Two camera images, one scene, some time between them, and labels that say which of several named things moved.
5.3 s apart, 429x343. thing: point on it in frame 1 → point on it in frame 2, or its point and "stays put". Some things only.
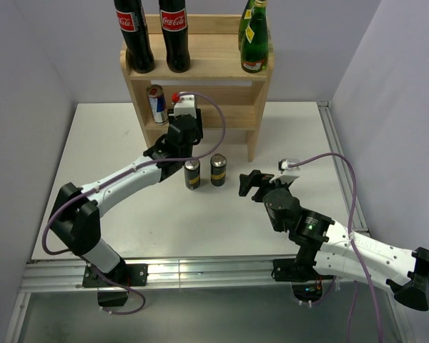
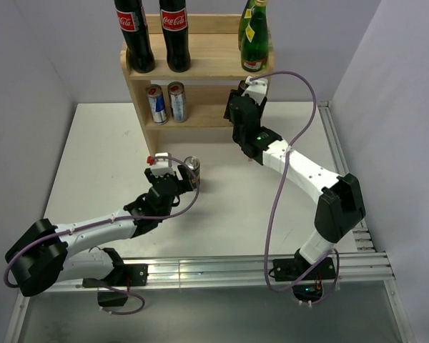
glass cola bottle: x=132 y=21 stays put
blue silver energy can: x=158 y=101 stays put
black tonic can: x=218 y=168 → x=242 y=86
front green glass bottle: x=254 y=45 stays put
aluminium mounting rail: x=171 y=273 stays put
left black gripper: x=198 y=134 → x=185 y=176
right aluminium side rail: x=343 y=172 stays put
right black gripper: x=255 y=178 → x=227 y=115
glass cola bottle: x=174 y=20 stays put
